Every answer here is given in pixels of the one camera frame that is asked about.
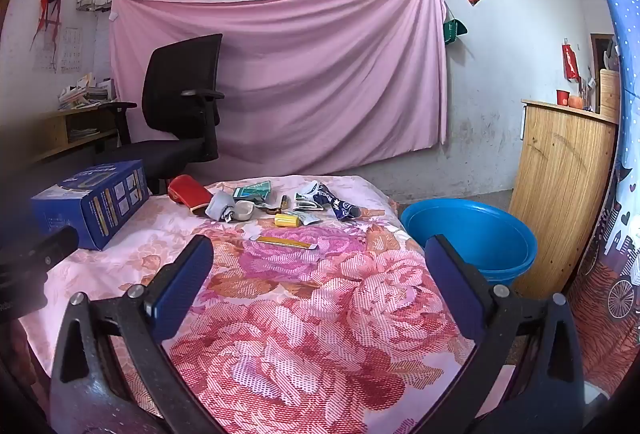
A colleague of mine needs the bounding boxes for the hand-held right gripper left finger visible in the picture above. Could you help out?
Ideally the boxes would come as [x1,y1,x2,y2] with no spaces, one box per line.
[49,235,223,434]

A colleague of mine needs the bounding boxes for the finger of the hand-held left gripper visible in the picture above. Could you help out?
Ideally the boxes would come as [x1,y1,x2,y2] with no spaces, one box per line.
[30,226,81,267]

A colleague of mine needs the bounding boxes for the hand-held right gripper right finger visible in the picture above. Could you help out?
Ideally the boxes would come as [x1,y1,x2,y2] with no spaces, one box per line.
[415,234,586,434]

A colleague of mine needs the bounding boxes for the blue plastic basin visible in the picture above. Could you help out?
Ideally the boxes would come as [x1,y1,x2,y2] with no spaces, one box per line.
[400,200,538,287]

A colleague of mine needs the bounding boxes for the green cigarette pack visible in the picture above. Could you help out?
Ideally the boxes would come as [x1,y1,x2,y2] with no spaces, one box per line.
[233,181,272,205]

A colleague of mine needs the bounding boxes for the blue cardboard box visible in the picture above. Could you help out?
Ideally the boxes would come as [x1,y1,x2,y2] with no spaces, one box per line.
[31,159,151,251]

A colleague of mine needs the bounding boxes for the grey crumpled wrapper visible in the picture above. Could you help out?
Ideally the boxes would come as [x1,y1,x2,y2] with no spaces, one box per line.
[205,193,237,223]

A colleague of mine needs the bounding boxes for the red table tennis paddle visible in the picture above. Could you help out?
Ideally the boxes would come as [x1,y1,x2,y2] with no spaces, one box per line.
[167,175,213,217]

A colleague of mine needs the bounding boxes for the wooden desk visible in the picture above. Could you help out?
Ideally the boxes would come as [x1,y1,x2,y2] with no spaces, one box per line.
[30,101,132,165]

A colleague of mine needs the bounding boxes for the white yellow flat strip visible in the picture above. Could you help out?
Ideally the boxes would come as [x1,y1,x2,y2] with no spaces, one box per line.
[250,235,321,252]

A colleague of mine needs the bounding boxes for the pink floral blanket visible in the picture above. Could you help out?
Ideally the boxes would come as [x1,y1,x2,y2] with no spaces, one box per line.
[20,174,516,434]

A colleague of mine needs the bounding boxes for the blue patterned wrapper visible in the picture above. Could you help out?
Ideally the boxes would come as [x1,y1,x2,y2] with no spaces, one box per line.
[327,195,362,221]

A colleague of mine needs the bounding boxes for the wooden cabinet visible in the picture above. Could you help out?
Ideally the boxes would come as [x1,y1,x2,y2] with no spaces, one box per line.
[509,98,621,299]

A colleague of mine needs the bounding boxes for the stack of books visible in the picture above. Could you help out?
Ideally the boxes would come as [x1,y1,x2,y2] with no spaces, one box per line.
[57,74,119,111]

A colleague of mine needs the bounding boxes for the blue white crumpled wrapper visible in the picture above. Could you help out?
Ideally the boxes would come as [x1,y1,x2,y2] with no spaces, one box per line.
[294,181,337,211]

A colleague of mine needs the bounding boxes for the black office chair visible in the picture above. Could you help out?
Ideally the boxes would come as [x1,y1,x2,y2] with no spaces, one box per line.
[92,34,226,195]

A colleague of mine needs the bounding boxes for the pink hanging cloth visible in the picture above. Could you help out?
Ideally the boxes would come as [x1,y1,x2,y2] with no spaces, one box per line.
[109,0,449,175]

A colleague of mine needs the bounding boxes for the wooden board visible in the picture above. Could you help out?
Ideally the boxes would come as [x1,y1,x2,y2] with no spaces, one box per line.
[599,68,622,123]

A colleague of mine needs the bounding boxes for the red hanging packet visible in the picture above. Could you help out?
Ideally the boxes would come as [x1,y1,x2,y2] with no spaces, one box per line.
[561,41,581,82]

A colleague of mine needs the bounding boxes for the green hanging bag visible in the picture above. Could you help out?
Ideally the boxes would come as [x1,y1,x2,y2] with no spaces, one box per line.
[444,16,468,46]

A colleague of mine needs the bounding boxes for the wall calendar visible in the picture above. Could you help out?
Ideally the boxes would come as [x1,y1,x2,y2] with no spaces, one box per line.
[60,28,84,73]

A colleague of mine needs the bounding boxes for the wire wall shelf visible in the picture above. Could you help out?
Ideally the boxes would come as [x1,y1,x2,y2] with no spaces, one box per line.
[76,0,122,13]

